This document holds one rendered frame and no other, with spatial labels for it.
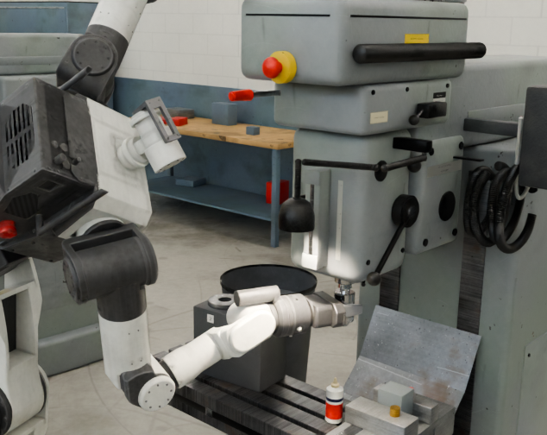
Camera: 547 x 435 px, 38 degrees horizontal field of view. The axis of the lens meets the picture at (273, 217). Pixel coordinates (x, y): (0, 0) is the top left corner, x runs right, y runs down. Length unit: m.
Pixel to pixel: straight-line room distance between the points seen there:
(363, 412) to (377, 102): 0.66
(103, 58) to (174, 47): 6.88
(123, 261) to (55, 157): 0.21
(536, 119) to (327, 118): 0.43
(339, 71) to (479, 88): 0.56
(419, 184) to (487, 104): 0.33
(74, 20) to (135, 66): 0.80
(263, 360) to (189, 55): 6.49
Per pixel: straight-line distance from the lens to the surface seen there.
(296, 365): 3.87
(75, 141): 1.47
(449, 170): 1.85
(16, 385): 1.84
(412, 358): 2.14
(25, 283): 1.85
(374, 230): 1.66
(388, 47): 1.51
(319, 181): 1.62
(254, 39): 1.58
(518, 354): 2.12
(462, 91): 1.88
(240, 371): 2.07
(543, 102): 1.72
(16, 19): 9.62
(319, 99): 1.60
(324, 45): 1.47
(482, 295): 2.05
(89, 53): 1.61
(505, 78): 2.06
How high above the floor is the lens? 1.84
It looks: 14 degrees down
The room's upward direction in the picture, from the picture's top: 1 degrees clockwise
